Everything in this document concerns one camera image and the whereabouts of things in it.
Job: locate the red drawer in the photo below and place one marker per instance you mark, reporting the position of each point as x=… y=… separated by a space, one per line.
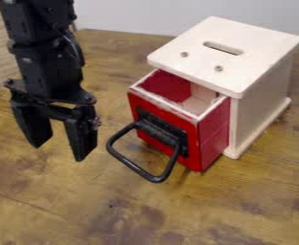
x=191 y=108

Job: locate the white wooden box cabinet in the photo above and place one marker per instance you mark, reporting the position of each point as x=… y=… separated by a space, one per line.
x=243 y=61

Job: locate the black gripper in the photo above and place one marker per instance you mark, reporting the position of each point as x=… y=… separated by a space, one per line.
x=48 y=93

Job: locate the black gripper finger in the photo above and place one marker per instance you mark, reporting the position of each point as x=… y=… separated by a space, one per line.
x=82 y=137

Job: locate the black metal drawer handle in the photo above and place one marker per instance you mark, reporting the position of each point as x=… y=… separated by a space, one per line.
x=161 y=135

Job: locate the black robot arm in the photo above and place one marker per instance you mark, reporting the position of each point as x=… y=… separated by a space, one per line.
x=36 y=20

